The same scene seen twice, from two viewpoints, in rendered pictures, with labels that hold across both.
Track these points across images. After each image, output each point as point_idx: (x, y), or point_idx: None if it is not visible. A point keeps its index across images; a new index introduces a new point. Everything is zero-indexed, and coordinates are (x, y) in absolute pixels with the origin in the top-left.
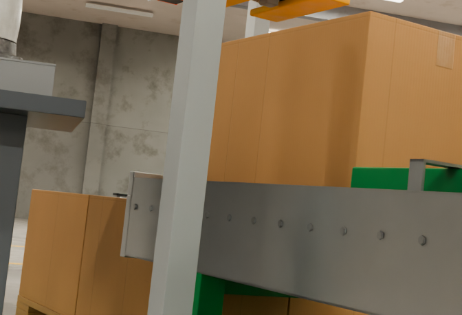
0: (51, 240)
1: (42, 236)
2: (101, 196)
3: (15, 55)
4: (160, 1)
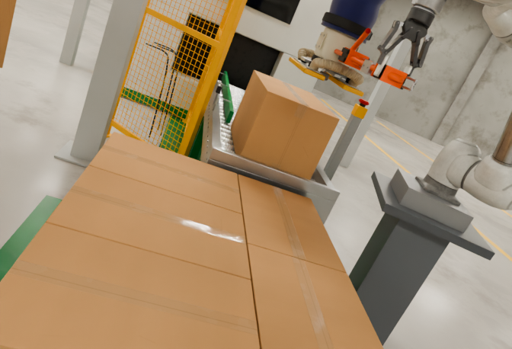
0: None
1: None
2: (338, 256)
3: (424, 178)
4: (396, 87)
